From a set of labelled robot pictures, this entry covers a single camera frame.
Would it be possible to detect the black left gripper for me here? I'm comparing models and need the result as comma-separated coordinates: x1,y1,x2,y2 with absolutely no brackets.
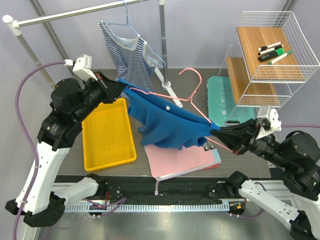
73,70,126,122

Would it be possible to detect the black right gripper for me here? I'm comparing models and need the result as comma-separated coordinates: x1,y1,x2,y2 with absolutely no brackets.
210,115,291,167

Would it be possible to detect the pink wire hanger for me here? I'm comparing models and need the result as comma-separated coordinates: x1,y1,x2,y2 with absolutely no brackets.
128,67,233,152

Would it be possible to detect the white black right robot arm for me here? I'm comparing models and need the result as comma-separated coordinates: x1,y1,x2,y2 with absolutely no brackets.
210,119,320,240

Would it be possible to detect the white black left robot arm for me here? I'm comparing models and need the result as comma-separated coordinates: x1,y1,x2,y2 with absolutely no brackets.
5,72,127,228

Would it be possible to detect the blue white striped tank top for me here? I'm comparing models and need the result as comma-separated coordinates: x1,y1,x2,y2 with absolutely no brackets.
98,21,158,92

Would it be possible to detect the light blue clipboard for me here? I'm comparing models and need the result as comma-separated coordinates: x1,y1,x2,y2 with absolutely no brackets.
203,141,222,166

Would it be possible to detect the lower wooden shelf board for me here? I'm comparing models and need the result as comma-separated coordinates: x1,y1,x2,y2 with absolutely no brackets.
225,57,280,107

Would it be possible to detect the wooden shelf board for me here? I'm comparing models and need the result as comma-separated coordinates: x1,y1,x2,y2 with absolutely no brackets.
225,57,280,107
237,26,305,82

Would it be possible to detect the yellow plastic tray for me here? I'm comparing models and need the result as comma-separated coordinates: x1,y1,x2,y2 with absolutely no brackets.
82,98,137,172

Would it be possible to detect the green white pen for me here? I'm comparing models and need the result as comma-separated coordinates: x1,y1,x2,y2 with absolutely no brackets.
268,50,293,65

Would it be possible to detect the upper wooden shelf board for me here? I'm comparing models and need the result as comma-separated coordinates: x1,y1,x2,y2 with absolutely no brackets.
237,26,305,82

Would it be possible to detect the pink clipboard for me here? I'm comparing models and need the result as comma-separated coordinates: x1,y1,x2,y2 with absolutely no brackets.
144,142,217,178

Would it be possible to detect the green highlighter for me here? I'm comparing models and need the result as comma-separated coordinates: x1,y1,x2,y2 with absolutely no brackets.
257,48,285,62

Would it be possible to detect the black white marker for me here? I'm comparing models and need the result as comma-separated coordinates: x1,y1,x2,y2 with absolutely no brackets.
258,44,285,56
257,41,282,52

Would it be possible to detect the silver white clothes rack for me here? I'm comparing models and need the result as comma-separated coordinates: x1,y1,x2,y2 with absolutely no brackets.
1,0,185,108

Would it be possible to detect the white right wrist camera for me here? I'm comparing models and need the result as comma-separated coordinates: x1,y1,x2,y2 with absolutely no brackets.
256,105,282,140

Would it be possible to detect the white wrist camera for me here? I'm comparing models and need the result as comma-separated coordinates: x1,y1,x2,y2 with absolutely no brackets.
256,105,282,140
64,54,98,81

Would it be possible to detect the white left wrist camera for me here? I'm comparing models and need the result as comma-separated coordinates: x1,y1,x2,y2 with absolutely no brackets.
64,54,98,81

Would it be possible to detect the blue wire hanger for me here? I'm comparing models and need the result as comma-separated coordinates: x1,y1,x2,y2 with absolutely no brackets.
103,0,167,68

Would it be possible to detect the white wire shelf rack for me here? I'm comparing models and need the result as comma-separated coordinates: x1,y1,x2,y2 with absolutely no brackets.
223,11,320,115

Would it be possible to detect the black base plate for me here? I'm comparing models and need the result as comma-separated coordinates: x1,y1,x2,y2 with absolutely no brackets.
80,176,242,206

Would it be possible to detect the white slotted cable duct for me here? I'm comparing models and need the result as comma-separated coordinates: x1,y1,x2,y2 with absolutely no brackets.
65,201,230,214

